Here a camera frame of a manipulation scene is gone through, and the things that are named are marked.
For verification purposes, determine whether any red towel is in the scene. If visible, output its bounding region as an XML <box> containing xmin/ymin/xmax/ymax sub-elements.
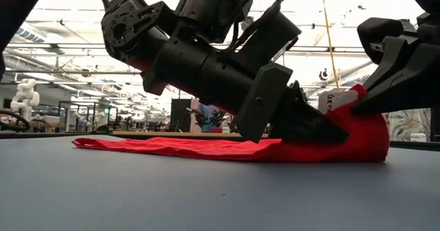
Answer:
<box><xmin>71</xmin><ymin>84</ymin><xmax>390</xmax><ymax>164</ymax></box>

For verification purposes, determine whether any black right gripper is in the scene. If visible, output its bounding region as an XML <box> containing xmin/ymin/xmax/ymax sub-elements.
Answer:
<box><xmin>350</xmin><ymin>12</ymin><xmax>440</xmax><ymax>117</ymax></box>

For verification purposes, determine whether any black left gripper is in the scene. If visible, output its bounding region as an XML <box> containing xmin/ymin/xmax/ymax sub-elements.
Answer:
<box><xmin>142</xmin><ymin>34</ymin><xmax>349</xmax><ymax>144</ymax></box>

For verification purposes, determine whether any silver ventilation duct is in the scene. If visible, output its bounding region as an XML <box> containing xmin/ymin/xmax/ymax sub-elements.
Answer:
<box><xmin>13</xmin><ymin>26</ymin><xmax>47</xmax><ymax>45</ymax></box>

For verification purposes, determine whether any yellow hanging cable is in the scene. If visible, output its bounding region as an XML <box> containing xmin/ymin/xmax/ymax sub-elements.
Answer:
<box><xmin>319</xmin><ymin>0</ymin><xmax>340</xmax><ymax>88</ymax></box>

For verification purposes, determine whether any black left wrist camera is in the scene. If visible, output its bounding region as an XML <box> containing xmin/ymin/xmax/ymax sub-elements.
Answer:
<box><xmin>228</xmin><ymin>10</ymin><xmax>303</xmax><ymax>72</ymax></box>

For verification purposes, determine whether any small black background robot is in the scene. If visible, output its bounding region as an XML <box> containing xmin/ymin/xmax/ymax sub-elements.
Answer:
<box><xmin>187</xmin><ymin>103</ymin><xmax>228</xmax><ymax>129</ymax></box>

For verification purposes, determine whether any leaf-patterned cloth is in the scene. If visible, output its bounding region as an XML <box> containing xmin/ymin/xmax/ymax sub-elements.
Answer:
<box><xmin>386</xmin><ymin>107</ymin><xmax>432</xmax><ymax>142</ymax></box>

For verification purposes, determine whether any black upright box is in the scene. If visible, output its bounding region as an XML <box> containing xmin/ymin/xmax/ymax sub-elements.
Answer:
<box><xmin>170</xmin><ymin>98</ymin><xmax>193</xmax><ymax>133</ymax></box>

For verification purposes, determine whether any black-framed glass enclosure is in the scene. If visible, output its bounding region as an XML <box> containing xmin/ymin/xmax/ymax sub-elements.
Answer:
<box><xmin>58</xmin><ymin>100</ymin><xmax>120</xmax><ymax>133</ymax></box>

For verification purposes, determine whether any black table edge frame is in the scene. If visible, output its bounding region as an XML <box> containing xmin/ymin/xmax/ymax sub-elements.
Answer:
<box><xmin>0</xmin><ymin>131</ymin><xmax>440</xmax><ymax>152</ymax></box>

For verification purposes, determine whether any long ceiling light bar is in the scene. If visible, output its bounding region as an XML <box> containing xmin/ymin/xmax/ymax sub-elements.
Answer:
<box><xmin>5</xmin><ymin>43</ymin><xmax>369</xmax><ymax>54</ymax></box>

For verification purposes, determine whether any black hose loop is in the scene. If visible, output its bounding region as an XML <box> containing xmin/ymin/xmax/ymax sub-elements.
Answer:
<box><xmin>0</xmin><ymin>109</ymin><xmax>30</xmax><ymax>133</ymax></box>

